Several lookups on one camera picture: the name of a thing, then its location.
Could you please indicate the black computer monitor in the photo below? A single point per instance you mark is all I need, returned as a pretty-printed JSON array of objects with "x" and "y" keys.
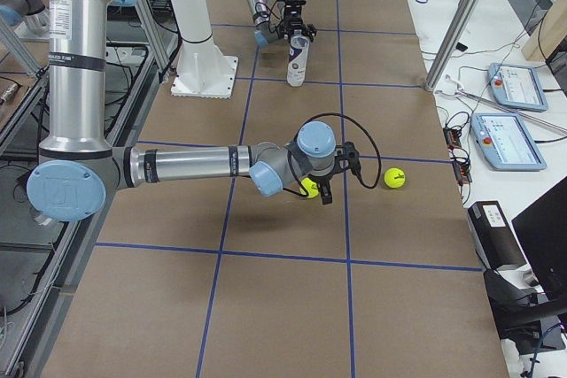
[{"x": 541, "y": 231}]

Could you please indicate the teach pendant near pillar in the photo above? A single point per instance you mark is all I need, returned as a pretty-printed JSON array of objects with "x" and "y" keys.
[{"x": 517, "y": 87}]

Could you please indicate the teach pendant near edge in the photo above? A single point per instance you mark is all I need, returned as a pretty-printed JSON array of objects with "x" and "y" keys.
[{"x": 505, "y": 142}]

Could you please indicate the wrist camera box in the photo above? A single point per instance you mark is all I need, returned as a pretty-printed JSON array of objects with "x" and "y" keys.
[
  {"x": 284, "y": 3},
  {"x": 348, "y": 158}
]

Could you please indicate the aluminium frame pillar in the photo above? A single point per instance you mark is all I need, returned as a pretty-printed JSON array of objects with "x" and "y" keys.
[{"x": 461, "y": 17}]

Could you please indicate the black box with label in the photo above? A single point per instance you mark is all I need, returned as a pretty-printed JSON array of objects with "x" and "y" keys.
[{"x": 494, "y": 239}]

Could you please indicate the aluminium frame rack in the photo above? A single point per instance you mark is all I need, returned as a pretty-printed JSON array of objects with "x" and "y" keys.
[{"x": 80, "y": 168}]

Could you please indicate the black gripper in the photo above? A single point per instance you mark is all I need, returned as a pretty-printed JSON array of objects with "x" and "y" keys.
[
  {"x": 322, "y": 179},
  {"x": 294, "y": 24}
]

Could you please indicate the Wilson yellow tennis ball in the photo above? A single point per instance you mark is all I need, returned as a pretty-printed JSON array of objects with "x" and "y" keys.
[{"x": 308, "y": 188}]

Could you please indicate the small black square pad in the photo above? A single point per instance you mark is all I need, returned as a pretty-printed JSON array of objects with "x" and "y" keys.
[{"x": 461, "y": 47}]

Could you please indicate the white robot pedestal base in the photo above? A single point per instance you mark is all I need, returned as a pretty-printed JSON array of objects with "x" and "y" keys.
[{"x": 202, "y": 70}]

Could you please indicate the white tennis ball can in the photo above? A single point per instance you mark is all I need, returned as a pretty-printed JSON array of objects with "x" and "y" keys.
[{"x": 298, "y": 55}]

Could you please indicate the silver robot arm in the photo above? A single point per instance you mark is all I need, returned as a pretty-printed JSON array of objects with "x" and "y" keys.
[
  {"x": 267, "y": 22},
  {"x": 270, "y": 167}
]

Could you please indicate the Roland Garros yellow tennis ball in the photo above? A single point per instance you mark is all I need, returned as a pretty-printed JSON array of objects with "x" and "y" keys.
[{"x": 394, "y": 178}]

